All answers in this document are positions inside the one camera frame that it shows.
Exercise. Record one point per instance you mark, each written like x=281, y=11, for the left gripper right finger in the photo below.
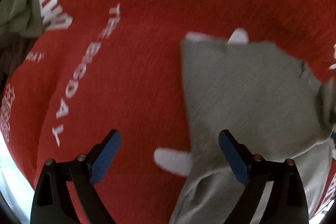
x=287, y=200

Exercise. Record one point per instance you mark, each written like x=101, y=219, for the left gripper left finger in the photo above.
x=52, y=201

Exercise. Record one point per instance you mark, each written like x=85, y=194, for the grey knit sweater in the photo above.
x=270, y=102

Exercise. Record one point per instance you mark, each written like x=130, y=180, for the red printed bed blanket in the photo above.
x=117, y=64

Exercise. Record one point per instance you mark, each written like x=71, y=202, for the olive green garment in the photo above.
x=22, y=17

